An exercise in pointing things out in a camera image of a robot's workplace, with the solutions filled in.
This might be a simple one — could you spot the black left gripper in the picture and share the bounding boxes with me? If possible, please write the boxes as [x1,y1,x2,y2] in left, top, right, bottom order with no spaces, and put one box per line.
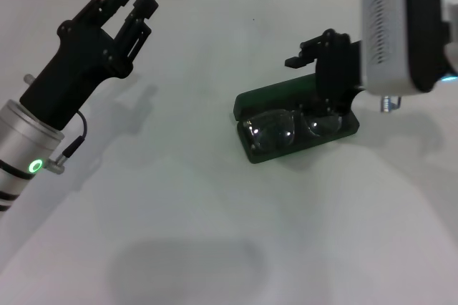
[19,0,160,131]

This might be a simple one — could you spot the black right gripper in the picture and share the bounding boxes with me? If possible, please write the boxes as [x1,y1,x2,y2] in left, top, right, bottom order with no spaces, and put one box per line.
[284,28,366,120]

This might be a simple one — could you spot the green glasses case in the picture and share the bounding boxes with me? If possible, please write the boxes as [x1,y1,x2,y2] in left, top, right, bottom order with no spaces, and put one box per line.
[234,74,360,165]

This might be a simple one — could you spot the clear white glasses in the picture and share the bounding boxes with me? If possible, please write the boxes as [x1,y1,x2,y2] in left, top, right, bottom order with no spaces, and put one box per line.
[243,108,344,153]

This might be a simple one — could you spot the silver metal plug connector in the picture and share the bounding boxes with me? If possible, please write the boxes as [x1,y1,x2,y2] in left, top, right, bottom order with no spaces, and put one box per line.
[380,93,404,115]

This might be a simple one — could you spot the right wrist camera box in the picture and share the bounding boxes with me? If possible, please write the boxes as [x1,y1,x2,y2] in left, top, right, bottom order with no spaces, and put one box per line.
[359,0,458,97]

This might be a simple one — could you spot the black cable with metal plug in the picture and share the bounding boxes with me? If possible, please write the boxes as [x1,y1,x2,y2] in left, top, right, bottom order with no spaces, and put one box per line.
[42,110,89,174]

